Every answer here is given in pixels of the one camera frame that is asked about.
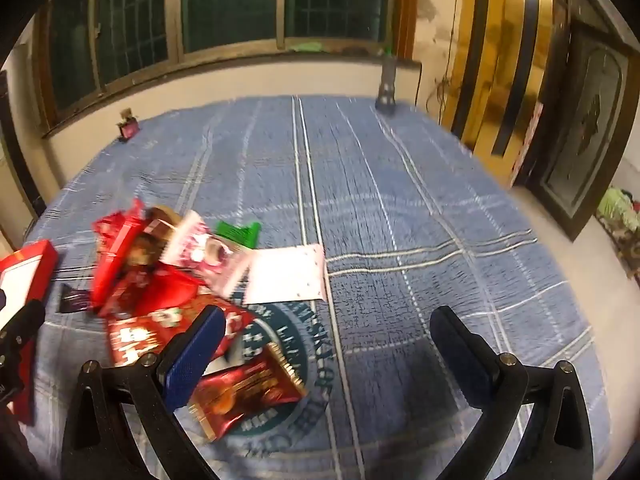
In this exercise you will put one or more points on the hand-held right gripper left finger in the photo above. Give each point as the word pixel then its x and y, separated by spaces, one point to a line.
pixel 196 355

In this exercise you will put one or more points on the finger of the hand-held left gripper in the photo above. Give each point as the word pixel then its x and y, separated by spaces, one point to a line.
pixel 10 375
pixel 25 321

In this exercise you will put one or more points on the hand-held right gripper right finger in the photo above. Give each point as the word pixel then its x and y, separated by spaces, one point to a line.
pixel 461 360

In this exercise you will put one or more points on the small dark purple candy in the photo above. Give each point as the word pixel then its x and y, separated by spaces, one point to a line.
pixel 74 300

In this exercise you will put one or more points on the red white print snack packet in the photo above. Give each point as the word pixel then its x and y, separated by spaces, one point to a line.
pixel 145 335

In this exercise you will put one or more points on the red gift box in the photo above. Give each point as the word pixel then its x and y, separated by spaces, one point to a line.
pixel 35 262

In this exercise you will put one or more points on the shiny red snack packet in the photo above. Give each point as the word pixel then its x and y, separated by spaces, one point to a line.
pixel 160 292
pixel 114 250

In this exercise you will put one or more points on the pink white snack packet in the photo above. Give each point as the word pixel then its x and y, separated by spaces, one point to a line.
pixel 205 252

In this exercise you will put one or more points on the dark red gold snack packet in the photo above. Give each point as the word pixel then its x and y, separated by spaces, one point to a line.
pixel 240 390

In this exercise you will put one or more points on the white pink dotted packet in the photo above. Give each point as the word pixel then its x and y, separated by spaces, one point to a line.
pixel 287 272

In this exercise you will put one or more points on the green snack packet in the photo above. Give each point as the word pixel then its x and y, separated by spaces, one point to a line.
pixel 240 234

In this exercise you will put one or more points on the blue plaid blanket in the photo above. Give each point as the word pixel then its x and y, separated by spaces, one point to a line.
pixel 400 220

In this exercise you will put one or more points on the green floral cloth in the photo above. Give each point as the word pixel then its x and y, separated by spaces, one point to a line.
pixel 620 215

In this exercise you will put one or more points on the dark carved door panel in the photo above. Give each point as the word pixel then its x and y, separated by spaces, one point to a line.
pixel 585 120

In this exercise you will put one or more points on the golden wardrobe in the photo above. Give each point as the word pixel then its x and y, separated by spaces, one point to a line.
pixel 515 50

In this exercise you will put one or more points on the green item on sill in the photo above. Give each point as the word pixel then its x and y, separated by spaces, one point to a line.
pixel 305 46

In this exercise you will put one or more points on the wooden frame window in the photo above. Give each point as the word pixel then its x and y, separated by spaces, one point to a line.
pixel 230 5

